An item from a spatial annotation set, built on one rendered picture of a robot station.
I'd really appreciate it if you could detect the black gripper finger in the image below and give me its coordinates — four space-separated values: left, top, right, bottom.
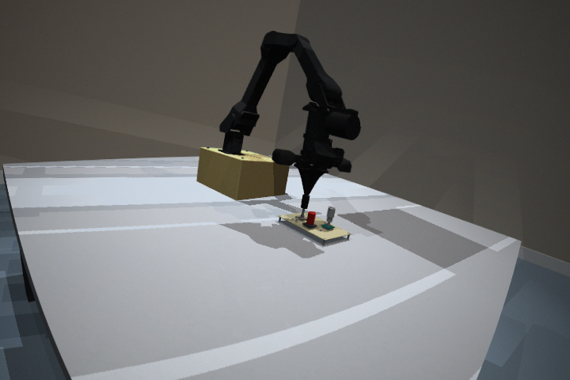
307 165 329 195
294 163 313 196

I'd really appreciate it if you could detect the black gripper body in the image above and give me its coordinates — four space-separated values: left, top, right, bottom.
272 130 352 173

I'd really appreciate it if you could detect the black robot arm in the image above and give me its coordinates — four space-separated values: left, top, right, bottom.
218 31 361 169

